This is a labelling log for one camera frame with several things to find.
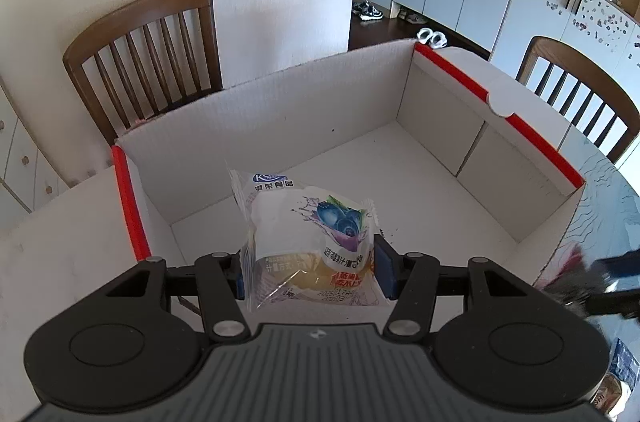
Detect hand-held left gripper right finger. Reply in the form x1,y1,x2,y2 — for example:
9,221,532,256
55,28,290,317
372,235,533,338

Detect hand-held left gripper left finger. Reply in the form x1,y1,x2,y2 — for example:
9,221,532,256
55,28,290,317
102,252,251,343

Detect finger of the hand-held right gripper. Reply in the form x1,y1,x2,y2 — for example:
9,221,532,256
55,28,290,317
585,289,640,319
592,251,640,284

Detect red and dark packet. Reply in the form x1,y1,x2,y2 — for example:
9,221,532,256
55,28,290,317
537,242,608,318

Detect blueberry bread packet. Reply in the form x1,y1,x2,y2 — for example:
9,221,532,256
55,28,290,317
225,159,396,313

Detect white cardboard box red edges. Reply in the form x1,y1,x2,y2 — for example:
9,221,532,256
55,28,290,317
0,38,596,353

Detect blue snack packet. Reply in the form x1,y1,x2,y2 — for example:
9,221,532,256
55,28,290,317
592,338,640,420

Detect brown wooden chair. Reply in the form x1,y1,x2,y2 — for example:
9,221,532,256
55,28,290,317
515,35,633,164
62,0,224,148

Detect white cabinet with stickers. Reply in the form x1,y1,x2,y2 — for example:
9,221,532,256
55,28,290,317
489,0,640,163

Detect white drawer cabinet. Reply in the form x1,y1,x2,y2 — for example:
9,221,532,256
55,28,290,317
0,77,71,223

